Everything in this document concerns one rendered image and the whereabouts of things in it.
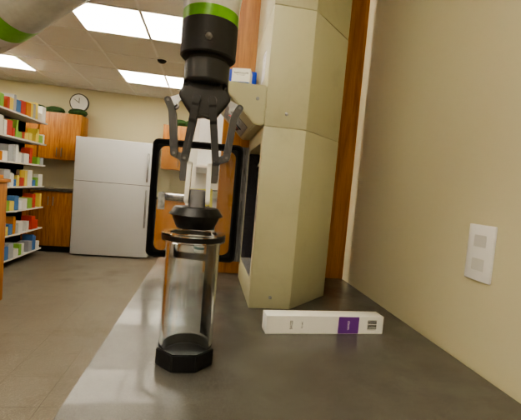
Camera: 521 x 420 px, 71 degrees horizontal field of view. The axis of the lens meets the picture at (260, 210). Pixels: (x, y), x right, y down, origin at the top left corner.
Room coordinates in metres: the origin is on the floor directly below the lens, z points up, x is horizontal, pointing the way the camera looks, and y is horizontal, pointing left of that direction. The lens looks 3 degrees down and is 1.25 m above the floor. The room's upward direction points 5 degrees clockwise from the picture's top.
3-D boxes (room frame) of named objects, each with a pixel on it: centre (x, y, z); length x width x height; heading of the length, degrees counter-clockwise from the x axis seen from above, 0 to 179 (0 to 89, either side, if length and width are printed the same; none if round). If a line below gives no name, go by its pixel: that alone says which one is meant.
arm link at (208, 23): (0.62, 0.11, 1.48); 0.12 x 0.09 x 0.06; 8
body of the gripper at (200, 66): (0.62, 0.11, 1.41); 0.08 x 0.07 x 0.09; 98
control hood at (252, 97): (1.07, 0.09, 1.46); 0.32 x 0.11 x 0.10; 9
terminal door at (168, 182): (1.23, 0.22, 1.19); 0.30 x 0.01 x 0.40; 91
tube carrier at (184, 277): (0.62, 0.11, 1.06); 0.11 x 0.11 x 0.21
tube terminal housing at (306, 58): (1.10, -0.09, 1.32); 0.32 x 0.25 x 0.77; 9
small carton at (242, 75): (1.02, 0.08, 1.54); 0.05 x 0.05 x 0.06; 86
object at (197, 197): (0.62, 0.11, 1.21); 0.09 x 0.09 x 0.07
